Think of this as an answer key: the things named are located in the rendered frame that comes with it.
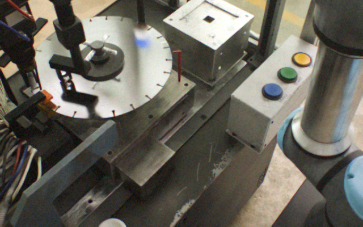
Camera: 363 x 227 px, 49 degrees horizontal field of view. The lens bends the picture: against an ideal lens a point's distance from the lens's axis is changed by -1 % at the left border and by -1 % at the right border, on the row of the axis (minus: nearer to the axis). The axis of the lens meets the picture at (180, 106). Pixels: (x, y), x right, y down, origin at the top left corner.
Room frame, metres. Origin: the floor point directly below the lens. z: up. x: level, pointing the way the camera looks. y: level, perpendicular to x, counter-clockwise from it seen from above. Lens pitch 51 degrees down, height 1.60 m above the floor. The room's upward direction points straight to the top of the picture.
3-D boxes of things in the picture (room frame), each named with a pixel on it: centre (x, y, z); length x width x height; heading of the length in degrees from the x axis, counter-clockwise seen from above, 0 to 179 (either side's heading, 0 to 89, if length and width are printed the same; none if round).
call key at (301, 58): (0.72, -0.30, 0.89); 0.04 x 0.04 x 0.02
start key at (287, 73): (0.66, -0.26, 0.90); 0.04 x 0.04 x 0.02
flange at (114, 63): (0.65, 0.19, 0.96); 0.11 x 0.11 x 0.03
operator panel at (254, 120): (0.67, -0.25, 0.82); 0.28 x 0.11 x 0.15; 140
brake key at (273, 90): (0.61, -0.21, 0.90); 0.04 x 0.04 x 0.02
